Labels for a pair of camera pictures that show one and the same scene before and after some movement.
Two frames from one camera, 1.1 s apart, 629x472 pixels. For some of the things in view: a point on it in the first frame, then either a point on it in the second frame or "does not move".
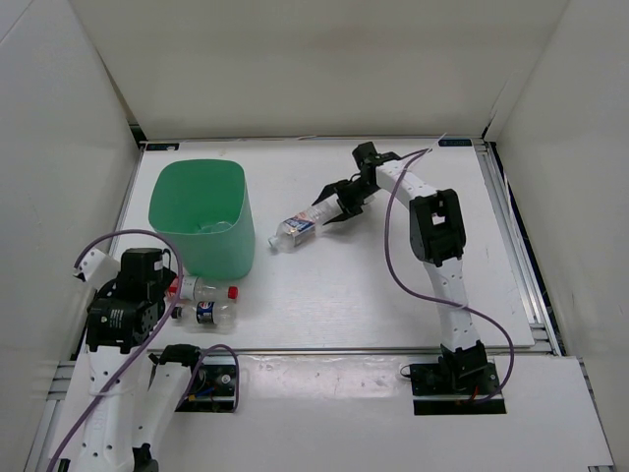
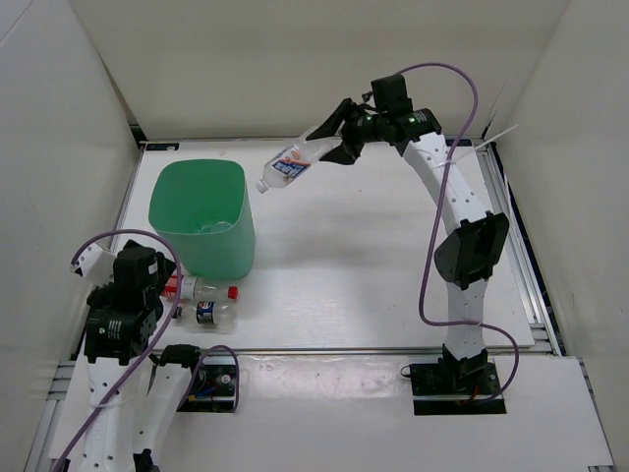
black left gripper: [166, 275] does not move
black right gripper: [340, 187] -> [348, 151]
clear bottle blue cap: [215, 228] does not move
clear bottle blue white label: [299, 230] -> [286, 167]
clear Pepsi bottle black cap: [214, 318] does not move
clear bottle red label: [197, 288] does not move
